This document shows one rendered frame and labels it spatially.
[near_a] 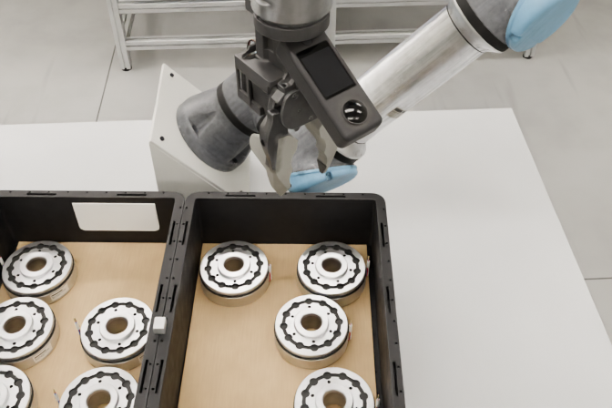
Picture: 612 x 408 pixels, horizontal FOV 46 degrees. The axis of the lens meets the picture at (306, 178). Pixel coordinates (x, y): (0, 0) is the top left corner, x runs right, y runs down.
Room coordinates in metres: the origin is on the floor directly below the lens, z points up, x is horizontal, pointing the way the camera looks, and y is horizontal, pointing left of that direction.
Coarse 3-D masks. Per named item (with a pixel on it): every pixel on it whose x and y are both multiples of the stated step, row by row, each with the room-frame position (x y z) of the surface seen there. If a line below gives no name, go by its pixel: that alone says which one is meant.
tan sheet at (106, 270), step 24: (96, 264) 0.71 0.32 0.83; (120, 264) 0.71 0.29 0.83; (144, 264) 0.71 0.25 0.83; (72, 288) 0.66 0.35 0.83; (96, 288) 0.66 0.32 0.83; (120, 288) 0.66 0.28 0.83; (144, 288) 0.66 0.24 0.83; (72, 312) 0.62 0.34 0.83; (72, 336) 0.58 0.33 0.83; (48, 360) 0.54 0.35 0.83; (72, 360) 0.54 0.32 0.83; (48, 384) 0.50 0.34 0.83
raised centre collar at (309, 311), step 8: (304, 312) 0.59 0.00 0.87; (312, 312) 0.59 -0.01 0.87; (320, 312) 0.59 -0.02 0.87; (296, 320) 0.58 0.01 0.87; (328, 320) 0.58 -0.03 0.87; (296, 328) 0.57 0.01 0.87; (320, 328) 0.57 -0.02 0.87; (328, 328) 0.57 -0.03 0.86; (304, 336) 0.56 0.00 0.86; (312, 336) 0.56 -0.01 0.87; (320, 336) 0.56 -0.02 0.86
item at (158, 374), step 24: (216, 192) 0.77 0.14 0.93; (240, 192) 0.77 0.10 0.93; (264, 192) 0.77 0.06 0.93; (288, 192) 0.77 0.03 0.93; (312, 192) 0.77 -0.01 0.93; (192, 216) 0.72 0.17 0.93; (384, 216) 0.72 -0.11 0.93; (384, 240) 0.67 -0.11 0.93; (384, 264) 0.63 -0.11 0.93; (168, 288) 0.59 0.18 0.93; (384, 288) 0.59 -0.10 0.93; (168, 312) 0.55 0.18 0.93; (384, 312) 0.55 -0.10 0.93; (168, 336) 0.51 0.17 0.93
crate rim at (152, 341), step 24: (0, 192) 0.77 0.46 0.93; (24, 192) 0.77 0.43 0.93; (48, 192) 0.77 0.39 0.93; (72, 192) 0.77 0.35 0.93; (96, 192) 0.77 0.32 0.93; (120, 192) 0.77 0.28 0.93; (144, 192) 0.77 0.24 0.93; (168, 192) 0.77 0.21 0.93; (168, 240) 0.67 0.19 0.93; (168, 264) 0.63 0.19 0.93; (144, 360) 0.48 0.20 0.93; (144, 384) 0.44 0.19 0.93
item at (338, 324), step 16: (288, 304) 0.61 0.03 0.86; (304, 304) 0.61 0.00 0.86; (320, 304) 0.61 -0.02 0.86; (336, 304) 0.61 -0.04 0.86; (288, 320) 0.58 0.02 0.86; (336, 320) 0.59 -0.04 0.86; (288, 336) 0.56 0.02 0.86; (336, 336) 0.56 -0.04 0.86; (304, 352) 0.53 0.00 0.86; (320, 352) 0.53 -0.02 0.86
